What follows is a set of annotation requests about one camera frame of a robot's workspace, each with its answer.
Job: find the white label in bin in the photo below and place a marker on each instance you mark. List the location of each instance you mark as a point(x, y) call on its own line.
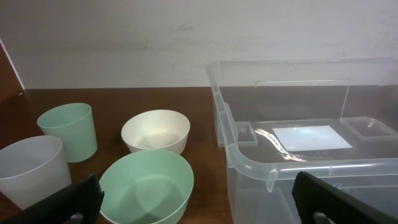
point(310, 138)

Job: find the clear plastic storage bin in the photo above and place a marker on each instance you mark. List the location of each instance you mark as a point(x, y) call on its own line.
point(335, 119)

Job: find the mint green small bowl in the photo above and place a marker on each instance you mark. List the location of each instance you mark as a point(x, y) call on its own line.
point(152, 186)

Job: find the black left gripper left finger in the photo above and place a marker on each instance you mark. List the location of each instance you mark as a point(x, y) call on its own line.
point(76, 203)

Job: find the grey translucent cup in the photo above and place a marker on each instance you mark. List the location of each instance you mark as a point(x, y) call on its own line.
point(33, 169)

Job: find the mint green cup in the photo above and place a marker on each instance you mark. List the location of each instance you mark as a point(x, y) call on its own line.
point(73, 124)

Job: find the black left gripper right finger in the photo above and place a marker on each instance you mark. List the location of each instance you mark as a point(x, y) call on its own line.
point(319, 202)

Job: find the white small bowl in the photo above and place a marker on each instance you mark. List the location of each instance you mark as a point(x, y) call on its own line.
point(156, 129)

